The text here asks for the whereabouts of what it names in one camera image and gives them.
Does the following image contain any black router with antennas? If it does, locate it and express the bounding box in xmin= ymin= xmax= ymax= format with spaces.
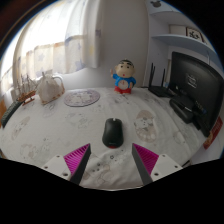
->
xmin=147 ymin=62 xmax=174 ymax=98

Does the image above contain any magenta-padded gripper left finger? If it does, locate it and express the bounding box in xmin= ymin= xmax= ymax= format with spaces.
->
xmin=40 ymin=143 xmax=92 ymax=186

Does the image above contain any white star-print curtain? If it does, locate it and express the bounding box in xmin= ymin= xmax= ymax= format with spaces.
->
xmin=0 ymin=0 xmax=103 ymax=92

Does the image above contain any black computer mouse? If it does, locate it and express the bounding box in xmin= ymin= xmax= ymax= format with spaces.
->
xmin=101 ymin=117 xmax=123 ymax=149

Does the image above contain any wooden model sailing ship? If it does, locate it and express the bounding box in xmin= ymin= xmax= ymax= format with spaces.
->
xmin=16 ymin=73 xmax=38 ymax=106

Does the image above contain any white ceramic pitcher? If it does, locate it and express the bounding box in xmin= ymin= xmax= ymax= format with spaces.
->
xmin=35 ymin=71 xmax=66 ymax=106

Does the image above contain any red box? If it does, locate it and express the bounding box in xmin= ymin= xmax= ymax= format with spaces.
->
xmin=203 ymin=116 xmax=224 ymax=150

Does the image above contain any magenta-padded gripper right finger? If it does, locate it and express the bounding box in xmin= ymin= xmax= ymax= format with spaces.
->
xmin=131 ymin=143 xmax=184 ymax=186

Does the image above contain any black box device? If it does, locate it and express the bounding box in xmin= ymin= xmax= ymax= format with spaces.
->
xmin=168 ymin=94 xmax=201 ymax=124

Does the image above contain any cartoon boy figurine clock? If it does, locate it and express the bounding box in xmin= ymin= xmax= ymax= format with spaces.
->
xmin=110 ymin=59 xmax=137 ymax=95

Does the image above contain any white shelf unit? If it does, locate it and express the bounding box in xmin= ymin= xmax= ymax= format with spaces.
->
xmin=144 ymin=0 xmax=224 ymax=98

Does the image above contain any orange wooden chair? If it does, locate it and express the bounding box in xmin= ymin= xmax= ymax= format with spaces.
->
xmin=0 ymin=99 xmax=8 ymax=128

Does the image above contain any black keyboard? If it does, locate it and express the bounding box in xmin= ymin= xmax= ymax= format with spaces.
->
xmin=0 ymin=99 xmax=24 ymax=128

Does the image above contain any white printed tablecloth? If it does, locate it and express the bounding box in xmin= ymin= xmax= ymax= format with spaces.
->
xmin=0 ymin=87 xmax=209 ymax=191

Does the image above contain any black monitor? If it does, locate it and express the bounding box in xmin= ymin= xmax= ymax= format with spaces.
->
xmin=168 ymin=51 xmax=224 ymax=138

